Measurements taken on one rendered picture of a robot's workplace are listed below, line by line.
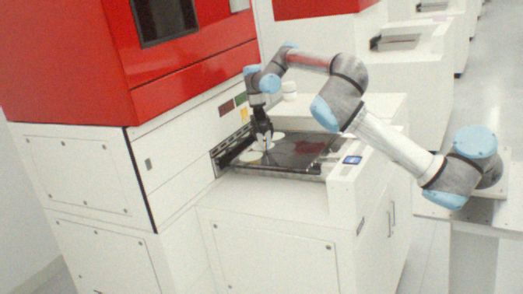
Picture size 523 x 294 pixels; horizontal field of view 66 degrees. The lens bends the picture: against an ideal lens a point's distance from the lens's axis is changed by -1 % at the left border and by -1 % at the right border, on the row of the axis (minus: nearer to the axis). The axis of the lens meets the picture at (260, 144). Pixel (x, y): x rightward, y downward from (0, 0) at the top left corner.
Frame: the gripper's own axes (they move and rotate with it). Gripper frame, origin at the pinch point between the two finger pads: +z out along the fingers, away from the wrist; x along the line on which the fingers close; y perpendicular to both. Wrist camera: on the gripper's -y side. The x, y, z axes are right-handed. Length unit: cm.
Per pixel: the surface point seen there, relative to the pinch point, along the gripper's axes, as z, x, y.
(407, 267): 91, -68, 5
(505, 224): 9, -54, -74
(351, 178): -5, -17, -51
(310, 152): 1.4, -15.9, -11.1
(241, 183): 9.3, 13.8, -8.1
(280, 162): 1.3, -2.5, -14.1
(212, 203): 9.3, 27.0, -18.9
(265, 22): -17, -81, 342
